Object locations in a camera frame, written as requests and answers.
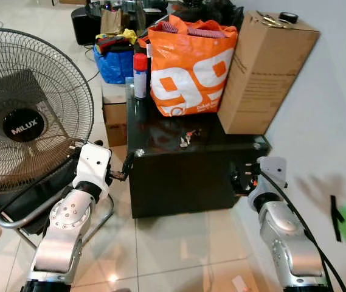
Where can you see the orange white shopping bag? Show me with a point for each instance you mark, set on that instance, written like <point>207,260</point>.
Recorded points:
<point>188,73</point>

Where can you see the small brown cardboard box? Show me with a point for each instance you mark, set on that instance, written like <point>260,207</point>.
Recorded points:
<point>115,115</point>

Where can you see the key with red tag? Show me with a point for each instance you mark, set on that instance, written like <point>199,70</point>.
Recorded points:
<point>192,133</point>

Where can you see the black speaker box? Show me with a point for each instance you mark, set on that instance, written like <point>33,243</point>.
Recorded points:
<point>86,24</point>

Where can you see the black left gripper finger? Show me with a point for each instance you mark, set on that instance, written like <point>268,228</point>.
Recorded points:
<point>128,164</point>
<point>102,144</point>

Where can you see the brown paper bag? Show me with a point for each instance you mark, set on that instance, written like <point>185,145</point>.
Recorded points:
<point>114,21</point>

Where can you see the metal scissors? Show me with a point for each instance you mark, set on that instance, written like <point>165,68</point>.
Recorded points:
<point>275,23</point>

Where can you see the white paper scrap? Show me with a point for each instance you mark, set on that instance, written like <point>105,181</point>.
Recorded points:
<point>239,283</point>

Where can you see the black glossy cabinet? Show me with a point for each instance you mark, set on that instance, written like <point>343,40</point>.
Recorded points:
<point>185,176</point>

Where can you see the grey metal tube frame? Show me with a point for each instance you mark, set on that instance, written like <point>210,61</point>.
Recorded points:
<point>14,224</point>

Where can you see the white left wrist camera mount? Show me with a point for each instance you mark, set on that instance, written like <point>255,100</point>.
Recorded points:
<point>92,164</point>

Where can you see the blue plastic bag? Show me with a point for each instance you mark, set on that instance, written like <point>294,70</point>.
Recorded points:
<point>113,64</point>

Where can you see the tall brown cardboard box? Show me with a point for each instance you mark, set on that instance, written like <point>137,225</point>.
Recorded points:
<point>270,73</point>

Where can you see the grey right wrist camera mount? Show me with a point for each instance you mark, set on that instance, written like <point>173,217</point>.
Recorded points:
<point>271,173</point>

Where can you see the red capped spray can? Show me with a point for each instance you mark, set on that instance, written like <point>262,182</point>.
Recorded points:
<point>140,76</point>

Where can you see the MILUX black floor fan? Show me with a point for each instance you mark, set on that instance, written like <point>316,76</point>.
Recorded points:
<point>24,125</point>

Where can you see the black tape strip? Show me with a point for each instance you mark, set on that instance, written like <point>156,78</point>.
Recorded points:
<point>335,216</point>

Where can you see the black tape roll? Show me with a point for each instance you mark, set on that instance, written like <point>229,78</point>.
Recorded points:
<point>289,17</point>

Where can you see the silver key bunch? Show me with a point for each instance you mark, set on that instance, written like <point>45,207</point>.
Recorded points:
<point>185,143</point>

